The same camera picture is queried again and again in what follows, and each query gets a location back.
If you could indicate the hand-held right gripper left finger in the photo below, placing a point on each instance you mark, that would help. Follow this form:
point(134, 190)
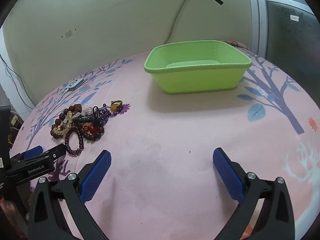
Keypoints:
point(96, 177)

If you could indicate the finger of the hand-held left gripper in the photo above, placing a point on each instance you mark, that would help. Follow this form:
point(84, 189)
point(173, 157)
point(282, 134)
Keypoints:
point(56, 151)
point(33, 152)

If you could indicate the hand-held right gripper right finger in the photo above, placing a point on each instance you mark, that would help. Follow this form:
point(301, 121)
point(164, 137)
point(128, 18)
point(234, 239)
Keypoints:
point(228, 175)

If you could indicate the green plastic basket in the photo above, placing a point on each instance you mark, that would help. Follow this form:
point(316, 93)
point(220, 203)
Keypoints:
point(200, 80)

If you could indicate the red bead charm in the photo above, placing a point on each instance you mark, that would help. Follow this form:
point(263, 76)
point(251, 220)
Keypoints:
point(93, 130)

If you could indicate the pink printed bedsheet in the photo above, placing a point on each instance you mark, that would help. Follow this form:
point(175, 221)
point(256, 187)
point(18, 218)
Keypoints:
point(175, 135)

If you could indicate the white charger block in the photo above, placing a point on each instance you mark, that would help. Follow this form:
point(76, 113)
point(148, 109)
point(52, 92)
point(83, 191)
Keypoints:
point(75, 83)

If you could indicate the grey framed glass door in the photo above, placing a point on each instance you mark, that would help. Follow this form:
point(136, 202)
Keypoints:
point(285, 30)

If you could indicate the white door sticker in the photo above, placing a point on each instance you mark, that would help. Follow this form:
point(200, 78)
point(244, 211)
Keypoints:
point(295, 18)

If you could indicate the small wall hook sticker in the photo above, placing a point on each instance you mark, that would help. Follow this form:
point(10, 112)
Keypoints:
point(68, 33)

